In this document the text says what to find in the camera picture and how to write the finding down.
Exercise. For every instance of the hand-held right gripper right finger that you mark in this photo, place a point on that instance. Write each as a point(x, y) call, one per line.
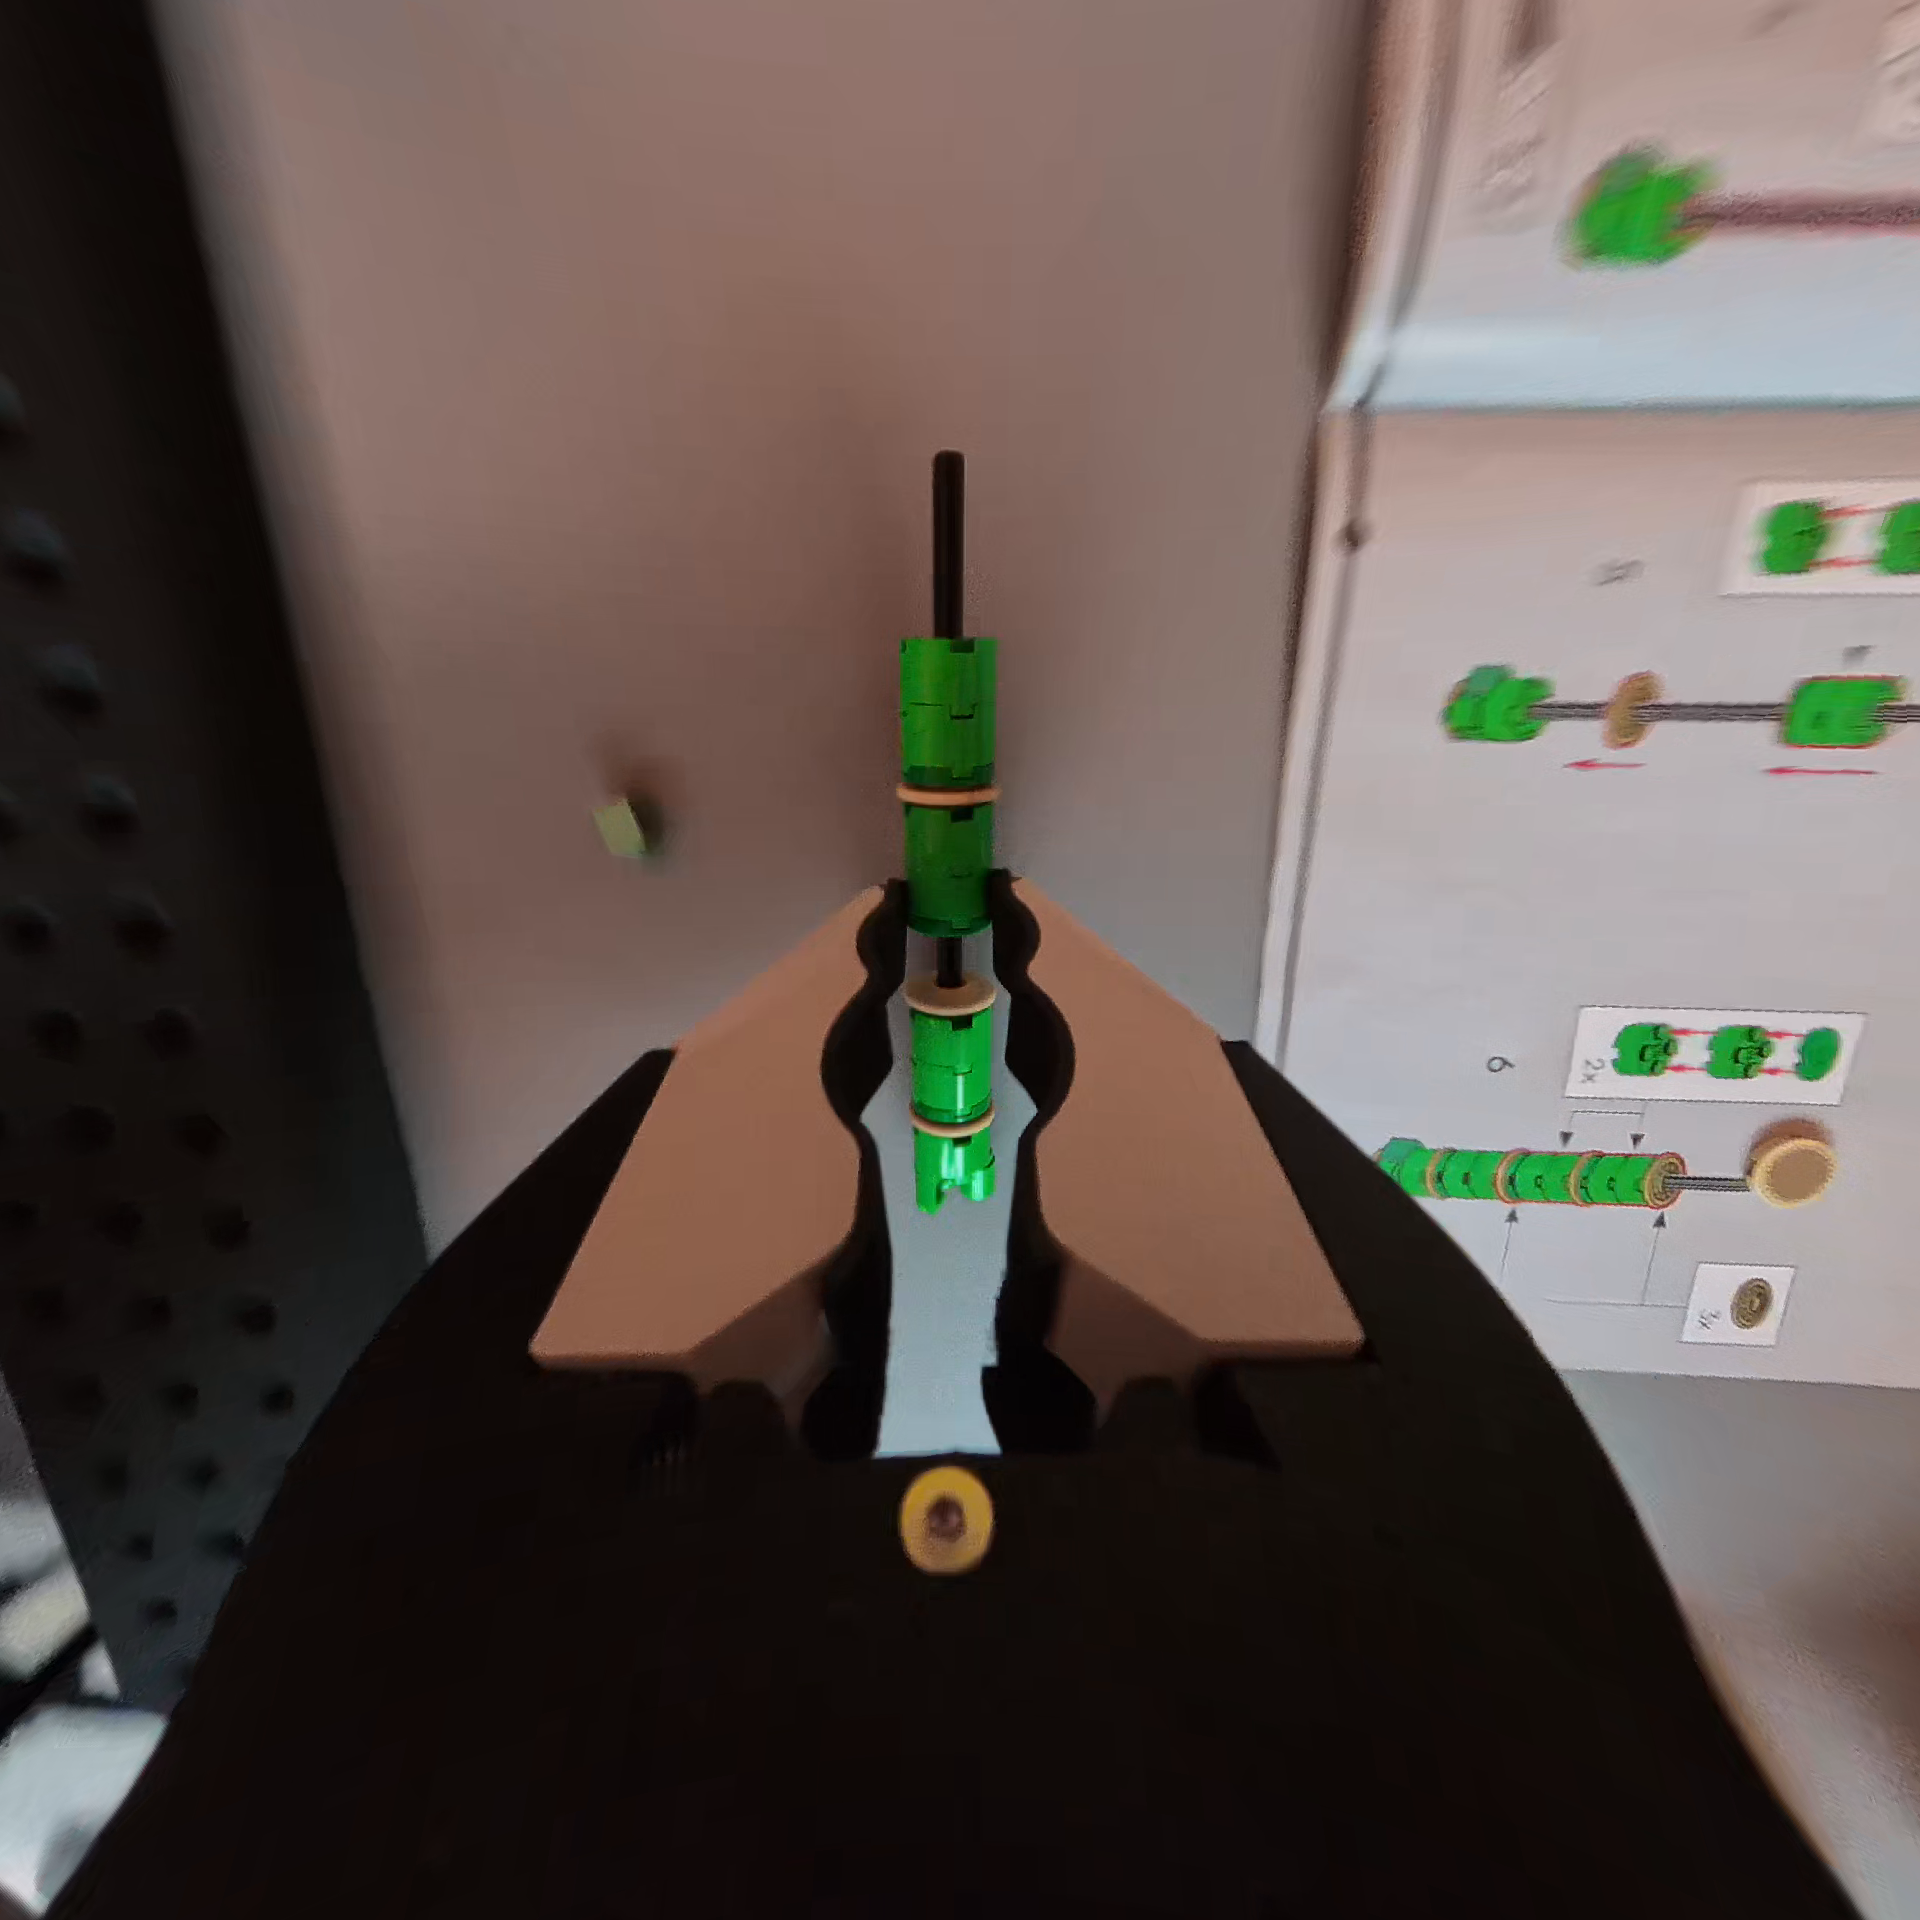
point(1184, 1184)

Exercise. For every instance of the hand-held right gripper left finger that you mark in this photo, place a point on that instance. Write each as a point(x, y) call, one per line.
point(705, 1184)

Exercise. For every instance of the green toy bamboo stem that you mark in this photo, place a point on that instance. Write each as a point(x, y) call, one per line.
point(948, 721)

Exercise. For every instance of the grey desk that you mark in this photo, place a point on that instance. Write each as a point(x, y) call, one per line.
point(601, 375)

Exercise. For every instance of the small green toy piece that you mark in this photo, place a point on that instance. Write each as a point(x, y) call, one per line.
point(630, 825)

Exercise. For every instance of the white instruction booklet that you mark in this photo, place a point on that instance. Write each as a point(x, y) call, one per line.
point(1574, 901)

